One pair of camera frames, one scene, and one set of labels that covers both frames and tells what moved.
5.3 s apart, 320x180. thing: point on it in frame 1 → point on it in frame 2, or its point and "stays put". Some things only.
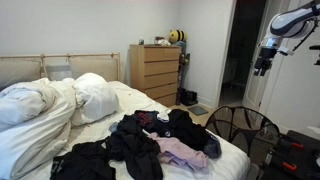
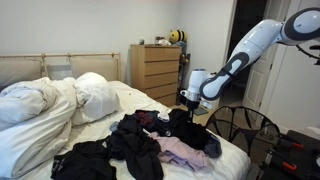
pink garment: (175, 152) stays put
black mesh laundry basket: (251, 130) stays put
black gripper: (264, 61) → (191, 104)
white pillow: (95, 99) stays put
